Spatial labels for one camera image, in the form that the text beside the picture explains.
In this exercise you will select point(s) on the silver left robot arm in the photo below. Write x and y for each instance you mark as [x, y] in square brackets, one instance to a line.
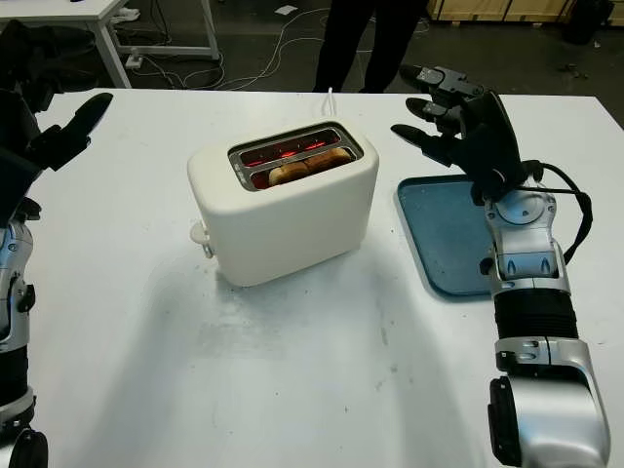
[12, 283]

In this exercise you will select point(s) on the black bag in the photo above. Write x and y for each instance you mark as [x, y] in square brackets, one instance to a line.
[590, 19]

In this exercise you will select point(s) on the wooden crate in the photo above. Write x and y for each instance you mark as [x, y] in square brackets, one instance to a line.
[517, 7]

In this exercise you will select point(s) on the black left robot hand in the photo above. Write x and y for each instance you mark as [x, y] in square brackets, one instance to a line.
[68, 139]

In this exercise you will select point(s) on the white power strip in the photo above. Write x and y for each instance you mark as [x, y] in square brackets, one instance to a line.
[134, 61]

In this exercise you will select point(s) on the white paper sheet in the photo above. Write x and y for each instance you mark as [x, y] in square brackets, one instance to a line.
[286, 10]

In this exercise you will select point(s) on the browned toast slice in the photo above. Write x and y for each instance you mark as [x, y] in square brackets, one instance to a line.
[307, 166]

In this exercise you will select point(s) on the blue plastic tray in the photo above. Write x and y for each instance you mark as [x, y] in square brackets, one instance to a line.
[443, 234]

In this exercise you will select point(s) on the white two-slot toaster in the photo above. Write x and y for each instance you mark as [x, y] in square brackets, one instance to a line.
[283, 234]

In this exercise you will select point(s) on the person in dark trousers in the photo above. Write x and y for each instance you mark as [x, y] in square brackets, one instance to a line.
[365, 44]

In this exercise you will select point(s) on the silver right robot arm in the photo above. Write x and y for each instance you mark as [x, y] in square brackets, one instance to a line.
[531, 253]

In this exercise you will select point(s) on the white desk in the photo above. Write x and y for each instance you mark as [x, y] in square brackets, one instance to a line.
[73, 10]

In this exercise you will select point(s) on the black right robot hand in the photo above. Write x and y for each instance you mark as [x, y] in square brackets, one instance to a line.
[495, 141]

